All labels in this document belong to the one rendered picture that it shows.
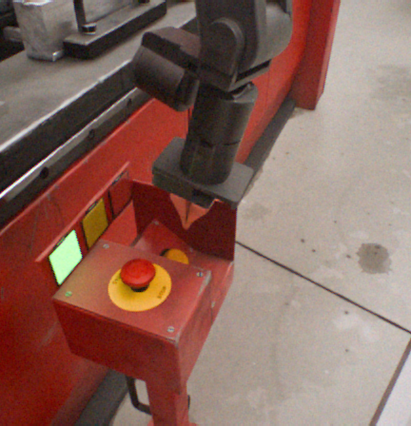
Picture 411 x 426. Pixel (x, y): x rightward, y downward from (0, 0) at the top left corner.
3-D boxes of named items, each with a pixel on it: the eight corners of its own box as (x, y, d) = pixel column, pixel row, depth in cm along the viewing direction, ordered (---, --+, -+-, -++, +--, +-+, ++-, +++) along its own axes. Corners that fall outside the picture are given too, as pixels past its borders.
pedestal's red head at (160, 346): (181, 396, 52) (173, 306, 40) (69, 354, 57) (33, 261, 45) (233, 280, 66) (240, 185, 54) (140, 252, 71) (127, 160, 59)
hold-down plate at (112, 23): (88, 60, 76) (86, 43, 74) (64, 56, 78) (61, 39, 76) (166, 12, 96) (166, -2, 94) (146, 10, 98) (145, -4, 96)
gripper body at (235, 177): (172, 147, 52) (185, 94, 47) (250, 181, 51) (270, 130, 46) (148, 177, 48) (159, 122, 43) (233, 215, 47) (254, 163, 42)
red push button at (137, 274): (147, 307, 48) (145, 286, 46) (116, 297, 50) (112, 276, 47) (163, 281, 51) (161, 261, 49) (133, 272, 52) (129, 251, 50)
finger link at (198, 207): (165, 195, 58) (177, 139, 52) (213, 217, 58) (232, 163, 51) (142, 227, 54) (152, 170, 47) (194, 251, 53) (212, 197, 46)
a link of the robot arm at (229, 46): (244, 30, 33) (290, 15, 39) (130, -28, 36) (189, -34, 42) (205, 155, 41) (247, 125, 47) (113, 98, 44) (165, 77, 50)
